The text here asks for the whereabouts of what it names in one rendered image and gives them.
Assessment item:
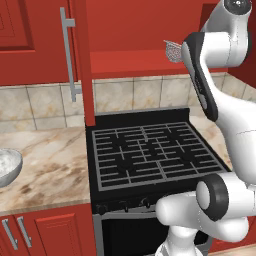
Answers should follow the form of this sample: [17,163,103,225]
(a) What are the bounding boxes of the metal mesh tea strainer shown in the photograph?
[162,39,184,64]

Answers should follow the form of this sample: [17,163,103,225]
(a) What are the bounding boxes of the red base cabinet door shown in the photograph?
[12,203,98,256]
[0,215,22,256]

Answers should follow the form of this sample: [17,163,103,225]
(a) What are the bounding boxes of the white bowl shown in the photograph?
[0,148,24,189]

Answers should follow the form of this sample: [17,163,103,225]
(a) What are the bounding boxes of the red base cabinet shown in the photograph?
[207,215,256,255]

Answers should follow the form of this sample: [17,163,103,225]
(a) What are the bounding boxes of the black gas stove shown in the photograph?
[84,106,234,256]

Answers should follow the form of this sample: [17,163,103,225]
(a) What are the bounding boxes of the black oven door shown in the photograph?
[92,210,214,256]

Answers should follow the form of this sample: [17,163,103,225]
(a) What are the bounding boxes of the red open wall cabinet door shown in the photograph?
[67,0,97,127]

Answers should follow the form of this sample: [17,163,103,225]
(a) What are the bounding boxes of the red wall cabinet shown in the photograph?
[85,0,256,88]

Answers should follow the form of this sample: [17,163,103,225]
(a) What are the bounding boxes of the long grey cabinet door handle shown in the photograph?
[59,6,83,103]

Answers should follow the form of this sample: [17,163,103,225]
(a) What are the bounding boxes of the red closed wall cabinet door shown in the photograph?
[0,0,80,87]

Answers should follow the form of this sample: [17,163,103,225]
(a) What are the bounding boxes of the grey base cabinet handle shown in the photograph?
[16,215,34,249]
[1,218,20,251]

